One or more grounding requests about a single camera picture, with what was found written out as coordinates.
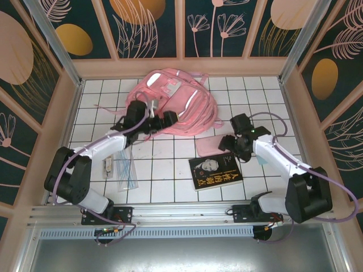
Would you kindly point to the pink pencil case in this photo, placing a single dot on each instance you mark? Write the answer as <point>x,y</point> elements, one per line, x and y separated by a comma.
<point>207,147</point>

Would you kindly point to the pink student backpack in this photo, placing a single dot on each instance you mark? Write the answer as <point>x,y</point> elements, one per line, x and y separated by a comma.
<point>181,99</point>

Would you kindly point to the black book with portrait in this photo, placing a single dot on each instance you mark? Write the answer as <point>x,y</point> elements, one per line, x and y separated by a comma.
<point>215,173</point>

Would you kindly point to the clear bag of blue pens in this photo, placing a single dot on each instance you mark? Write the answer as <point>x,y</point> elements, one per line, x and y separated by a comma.
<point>127,173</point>

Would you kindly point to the small clear plastic packet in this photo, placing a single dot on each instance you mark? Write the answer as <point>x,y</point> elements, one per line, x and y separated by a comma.
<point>108,168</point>

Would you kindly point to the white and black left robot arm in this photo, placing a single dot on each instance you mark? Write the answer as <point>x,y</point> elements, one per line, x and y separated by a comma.
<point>107,144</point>

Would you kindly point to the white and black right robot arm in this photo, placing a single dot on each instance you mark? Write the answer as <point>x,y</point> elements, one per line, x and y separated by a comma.
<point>272,153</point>

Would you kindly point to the yellow power connector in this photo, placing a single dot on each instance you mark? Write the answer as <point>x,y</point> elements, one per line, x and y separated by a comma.
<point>273,226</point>

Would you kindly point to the shiny metal sheet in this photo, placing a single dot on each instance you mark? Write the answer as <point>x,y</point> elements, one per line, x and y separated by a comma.
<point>181,255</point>

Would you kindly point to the small circuit board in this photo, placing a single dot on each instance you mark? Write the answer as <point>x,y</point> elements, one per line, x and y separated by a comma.
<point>106,230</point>

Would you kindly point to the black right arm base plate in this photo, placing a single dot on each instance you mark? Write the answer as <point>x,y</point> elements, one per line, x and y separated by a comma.
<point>241,212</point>

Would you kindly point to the aluminium mounting rail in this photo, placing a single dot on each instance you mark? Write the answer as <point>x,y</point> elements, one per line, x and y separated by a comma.
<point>184,211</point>

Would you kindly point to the grey side bracket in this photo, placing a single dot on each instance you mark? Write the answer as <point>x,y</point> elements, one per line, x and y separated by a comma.
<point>315,188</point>

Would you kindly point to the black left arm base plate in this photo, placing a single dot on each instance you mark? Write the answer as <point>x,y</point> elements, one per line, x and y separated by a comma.
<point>124,214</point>

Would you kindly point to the aluminium frame post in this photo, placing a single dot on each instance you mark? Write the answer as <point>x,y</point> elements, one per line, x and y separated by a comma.
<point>54,42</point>
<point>305,39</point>

